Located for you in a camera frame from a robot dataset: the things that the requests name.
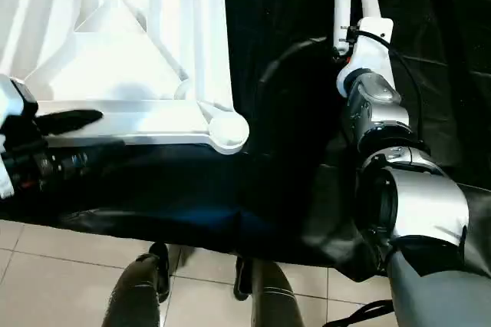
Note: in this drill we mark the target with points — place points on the white plastic table top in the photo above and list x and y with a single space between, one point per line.
115 58

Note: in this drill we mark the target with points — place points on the black work mat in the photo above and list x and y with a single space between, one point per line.
291 166

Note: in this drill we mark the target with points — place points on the grey robot leg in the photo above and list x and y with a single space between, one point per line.
268 296
138 296

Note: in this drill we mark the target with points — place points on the grey left robot leg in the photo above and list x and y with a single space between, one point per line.
138 296

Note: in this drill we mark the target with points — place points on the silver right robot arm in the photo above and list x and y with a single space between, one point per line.
399 189

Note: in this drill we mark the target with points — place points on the grey right robot leg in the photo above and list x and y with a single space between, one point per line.
268 296

